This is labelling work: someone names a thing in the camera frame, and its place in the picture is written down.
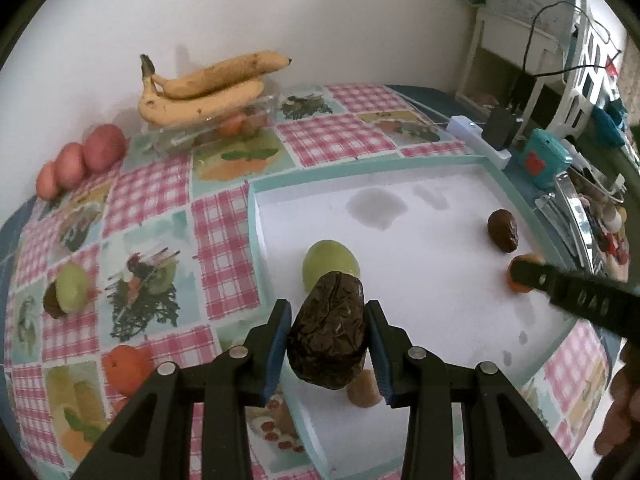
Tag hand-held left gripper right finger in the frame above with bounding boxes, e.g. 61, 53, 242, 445
364, 300, 583, 480

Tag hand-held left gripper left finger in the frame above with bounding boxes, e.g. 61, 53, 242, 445
70, 299, 293, 480

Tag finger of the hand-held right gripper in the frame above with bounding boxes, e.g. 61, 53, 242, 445
509, 260, 556, 306

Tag tangerine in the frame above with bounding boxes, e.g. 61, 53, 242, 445
102, 344, 151, 396
506, 254, 547, 293

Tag small brown kiwi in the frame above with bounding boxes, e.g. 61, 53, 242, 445
346, 367, 386, 407

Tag white cardboard tray teal rim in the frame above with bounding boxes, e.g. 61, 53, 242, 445
247, 152, 588, 480

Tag person's right hand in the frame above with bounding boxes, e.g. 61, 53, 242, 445
594, 340, 640, 461

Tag clear acrylic stand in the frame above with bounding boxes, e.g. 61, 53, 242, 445
535, 192, 566, 226

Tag pile of small trinkets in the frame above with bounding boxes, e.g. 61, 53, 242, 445
582, 195, 633, 281

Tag teal box red label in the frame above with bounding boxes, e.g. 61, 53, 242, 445
517, 128, 573, 192

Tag black charger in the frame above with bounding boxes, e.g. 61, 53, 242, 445
485, 105, 523, 152

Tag white power strip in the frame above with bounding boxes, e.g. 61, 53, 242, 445
447, 115, 511, 168

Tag white lattice chair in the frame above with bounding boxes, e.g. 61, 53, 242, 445
550, 0, 631, 136

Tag clear plastic container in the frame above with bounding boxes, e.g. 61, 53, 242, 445
141, 91, 281, 156

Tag spotted yellow banana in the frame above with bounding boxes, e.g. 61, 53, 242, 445
150, 50, 293, 100
138, 54, 266, 127

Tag large red apple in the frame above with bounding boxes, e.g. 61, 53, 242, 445
82, 124, 127, 173

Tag medium red apple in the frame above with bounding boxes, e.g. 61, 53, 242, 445
54, 142, 91, 190

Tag small red apple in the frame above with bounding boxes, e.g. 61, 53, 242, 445
36, 161, 61, 201

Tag black cable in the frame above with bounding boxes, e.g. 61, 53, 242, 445
515, 0, 626, 111

